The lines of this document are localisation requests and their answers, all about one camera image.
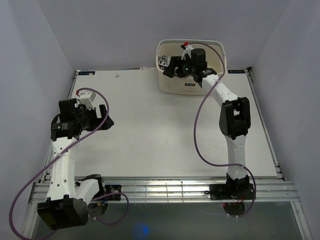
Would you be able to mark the newspaper print trousers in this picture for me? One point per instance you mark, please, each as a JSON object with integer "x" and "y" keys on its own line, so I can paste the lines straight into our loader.
{"x": 163, "y": 62}

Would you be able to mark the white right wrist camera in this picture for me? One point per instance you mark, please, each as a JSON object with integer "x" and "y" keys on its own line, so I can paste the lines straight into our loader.
{"x": 187, "y": 49}

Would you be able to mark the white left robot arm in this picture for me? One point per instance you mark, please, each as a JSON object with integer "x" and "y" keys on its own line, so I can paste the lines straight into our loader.
{"x": 67, "y": 201}

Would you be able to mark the blue label sticker right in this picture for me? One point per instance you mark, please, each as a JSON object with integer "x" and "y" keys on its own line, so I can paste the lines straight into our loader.
{"x": 236, "y": 71}

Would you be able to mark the cream perforated plastic basket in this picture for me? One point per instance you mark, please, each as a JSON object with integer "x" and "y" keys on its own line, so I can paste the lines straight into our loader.
{"x": 186, "y": 85}

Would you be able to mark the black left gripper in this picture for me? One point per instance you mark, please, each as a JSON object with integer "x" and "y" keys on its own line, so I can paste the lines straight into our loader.
{"x": 97, "y": 121}

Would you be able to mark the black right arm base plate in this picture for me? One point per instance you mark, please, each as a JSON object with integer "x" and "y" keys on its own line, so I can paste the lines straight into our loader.
{"x": 220, "y": 192}

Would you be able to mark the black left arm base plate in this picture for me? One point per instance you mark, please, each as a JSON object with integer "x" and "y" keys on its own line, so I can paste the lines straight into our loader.
{"x": 112, "y": 189}

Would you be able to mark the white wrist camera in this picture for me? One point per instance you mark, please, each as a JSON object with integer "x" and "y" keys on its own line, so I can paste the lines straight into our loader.
{"x": 187, "y": 49}
{"x": 86, "y": 96}

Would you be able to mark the blue label sticker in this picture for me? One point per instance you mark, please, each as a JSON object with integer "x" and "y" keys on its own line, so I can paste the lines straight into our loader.
{"x": 236, "y": 71}
{"x": 86, "y": 73}

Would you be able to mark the blue label sticker left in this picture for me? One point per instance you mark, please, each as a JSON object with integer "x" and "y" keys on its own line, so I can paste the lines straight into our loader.
{"x": 86, "y": 73}

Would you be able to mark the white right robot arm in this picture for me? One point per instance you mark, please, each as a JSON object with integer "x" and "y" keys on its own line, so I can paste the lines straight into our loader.
{"x": 234, "y": 120}

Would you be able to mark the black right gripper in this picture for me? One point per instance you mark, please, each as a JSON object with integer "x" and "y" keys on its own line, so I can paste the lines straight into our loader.
{"x": 176, "y": 62}

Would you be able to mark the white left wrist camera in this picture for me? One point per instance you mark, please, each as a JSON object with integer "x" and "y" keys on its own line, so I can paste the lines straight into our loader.
{"x": 86, "y": 96}

